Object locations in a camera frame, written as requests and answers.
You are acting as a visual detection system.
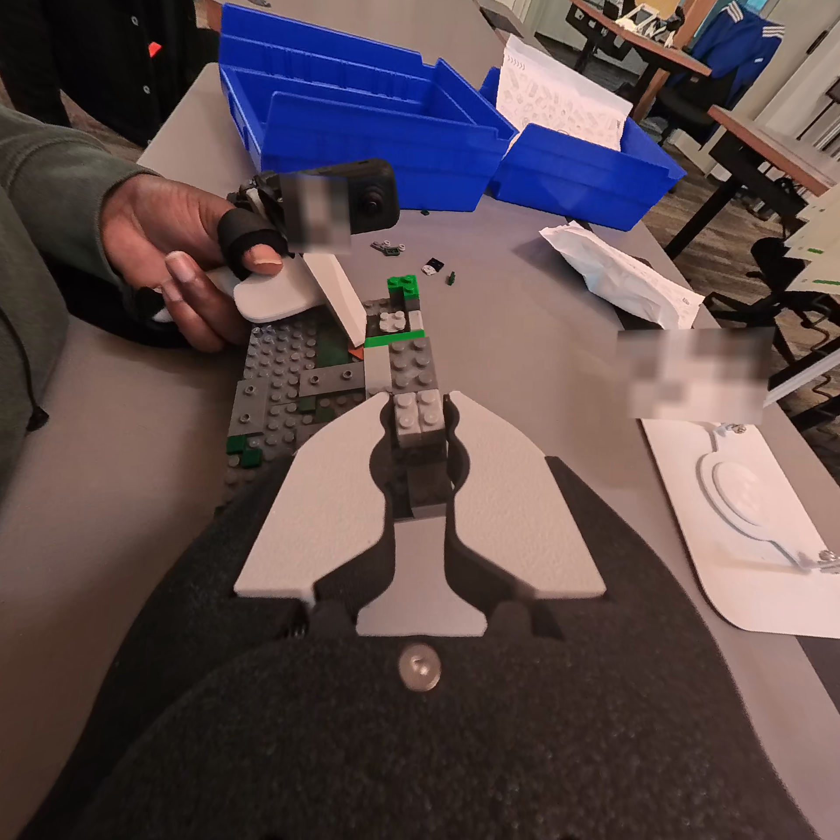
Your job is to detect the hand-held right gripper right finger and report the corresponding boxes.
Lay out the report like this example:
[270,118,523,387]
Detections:
[445,391,607,601]

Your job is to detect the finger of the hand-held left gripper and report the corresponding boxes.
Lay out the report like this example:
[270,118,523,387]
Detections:
[306,252,368,349]

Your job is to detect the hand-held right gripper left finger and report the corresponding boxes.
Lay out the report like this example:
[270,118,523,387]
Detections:
[233,391,396,603]

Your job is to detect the grey green brick model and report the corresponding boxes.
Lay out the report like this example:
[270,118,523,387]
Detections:
[223,274,455,522]

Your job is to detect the person's left forearm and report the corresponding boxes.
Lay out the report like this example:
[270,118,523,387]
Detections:
[0,105,165,503]

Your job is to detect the grey desk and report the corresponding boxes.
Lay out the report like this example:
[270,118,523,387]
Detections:
[0,0,840,840]

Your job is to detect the white desk stand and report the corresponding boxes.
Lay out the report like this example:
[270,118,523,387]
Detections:
[640,420,840,639]

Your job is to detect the wooden background desk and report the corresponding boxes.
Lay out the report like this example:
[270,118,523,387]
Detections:
[666,104,840,263]
[567,0,714,126]

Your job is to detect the person's left hand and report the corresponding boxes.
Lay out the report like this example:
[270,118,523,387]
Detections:
[100,174,290,353]

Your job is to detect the blue plastic bin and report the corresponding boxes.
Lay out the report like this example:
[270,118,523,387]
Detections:
[261,91,519,212]
[482,66,688,232]
[218,2,483,173]

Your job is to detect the printed white paper bag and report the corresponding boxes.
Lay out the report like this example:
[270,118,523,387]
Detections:
[495,35,635,149]

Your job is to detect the crumpled white paper bag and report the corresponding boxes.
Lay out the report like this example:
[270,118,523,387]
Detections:
[538,222,707,330]

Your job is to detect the white printed sheets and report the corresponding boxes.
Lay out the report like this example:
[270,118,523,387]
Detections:
[784,196,840,294]

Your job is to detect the blue jacket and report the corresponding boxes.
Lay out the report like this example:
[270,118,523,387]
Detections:
[686,0,786,112]

